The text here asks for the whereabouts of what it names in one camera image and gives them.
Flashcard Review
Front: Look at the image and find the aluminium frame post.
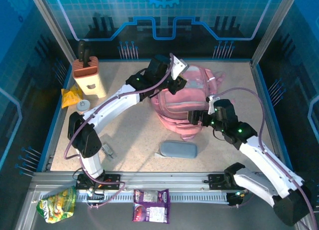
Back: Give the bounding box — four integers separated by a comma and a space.
26, 0, 78, 64
250, 0, 300, 66

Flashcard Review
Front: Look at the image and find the large purple snack packet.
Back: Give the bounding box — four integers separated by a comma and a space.
132, 202, 170, 225

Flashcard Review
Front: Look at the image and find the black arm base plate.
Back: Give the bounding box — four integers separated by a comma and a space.
75, 174, 123, 191
208, 174, 254, 191

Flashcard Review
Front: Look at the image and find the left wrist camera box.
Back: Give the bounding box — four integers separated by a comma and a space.
170, 54, 188, 80

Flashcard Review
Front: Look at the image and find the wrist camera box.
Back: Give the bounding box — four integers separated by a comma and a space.
170, 54, 188, 80
207, 95, 220, 115

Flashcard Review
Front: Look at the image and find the small grey metal clip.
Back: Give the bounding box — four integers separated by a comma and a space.
101, 143, 117, 160

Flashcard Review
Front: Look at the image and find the small purple snack packet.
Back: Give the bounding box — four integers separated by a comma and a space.
134, 189, 170, 204

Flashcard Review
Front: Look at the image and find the aluminium frame beam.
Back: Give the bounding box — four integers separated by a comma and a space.
32, 172, 299, 191

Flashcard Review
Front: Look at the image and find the cream knife block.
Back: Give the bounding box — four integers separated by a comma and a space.
72, 56, 108, 99

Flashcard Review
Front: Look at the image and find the yellow snack bag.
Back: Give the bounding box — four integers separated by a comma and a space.
61, 84, 84, 109

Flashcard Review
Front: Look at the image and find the green chip bag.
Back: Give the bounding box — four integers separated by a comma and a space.
36, 186, 77, 224

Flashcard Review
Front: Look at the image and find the pink student backpack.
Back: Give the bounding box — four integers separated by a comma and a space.
150, 65, 227, 142

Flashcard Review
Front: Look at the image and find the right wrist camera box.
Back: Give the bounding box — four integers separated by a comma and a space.
207, 95, 220, 115

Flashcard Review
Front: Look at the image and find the grey pencil case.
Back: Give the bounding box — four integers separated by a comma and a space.
154, 139, 198, 159

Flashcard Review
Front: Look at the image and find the slotted grey cable duct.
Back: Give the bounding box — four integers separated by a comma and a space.
74, 190, 230, 204

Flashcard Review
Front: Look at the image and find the black-handled knife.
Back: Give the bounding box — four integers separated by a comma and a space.
78, 39, 87, 61
83, 48, 91, 67

